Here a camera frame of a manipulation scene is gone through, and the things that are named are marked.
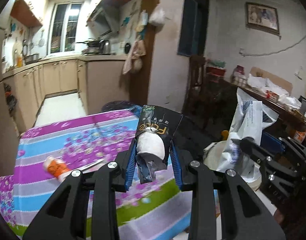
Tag white tissue wad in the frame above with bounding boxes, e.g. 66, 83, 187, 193
137, 127, 165, 160

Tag floral purple blue tablecloth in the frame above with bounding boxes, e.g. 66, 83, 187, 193
0, 110, 192, 239

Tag orange white paper package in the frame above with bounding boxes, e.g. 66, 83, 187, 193
43, 156, 71, 183

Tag white plastic bucket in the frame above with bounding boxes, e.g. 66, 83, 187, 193
202, 142, 262, 193

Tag white blue plastic mailer bag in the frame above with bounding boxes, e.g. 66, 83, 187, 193
216, 88, 279, 183

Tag hanging pink cloth bags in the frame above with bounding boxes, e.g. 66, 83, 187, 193
122, 40, 146, 75

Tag framed wall picture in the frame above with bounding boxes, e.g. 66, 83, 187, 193
245, 2, 280, 36

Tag steel kettle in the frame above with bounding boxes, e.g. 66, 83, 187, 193
99, 40, 111, 55

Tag kitchen window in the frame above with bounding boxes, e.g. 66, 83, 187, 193
47, 0, 84, 56

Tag dark wooden chair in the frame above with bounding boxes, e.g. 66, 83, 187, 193
183, 55, 236, 120

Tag beige kitchen cabinets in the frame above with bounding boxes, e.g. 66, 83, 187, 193
2, 55, 129, 133

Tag black Force snack packet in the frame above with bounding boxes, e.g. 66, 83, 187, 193
135, 105, 183, 184

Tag blue black garbage bag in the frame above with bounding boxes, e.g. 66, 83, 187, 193
101, 101, 142, 118

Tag dark wooden dining table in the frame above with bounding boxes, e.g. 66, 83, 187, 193
218, 80, 306, 137

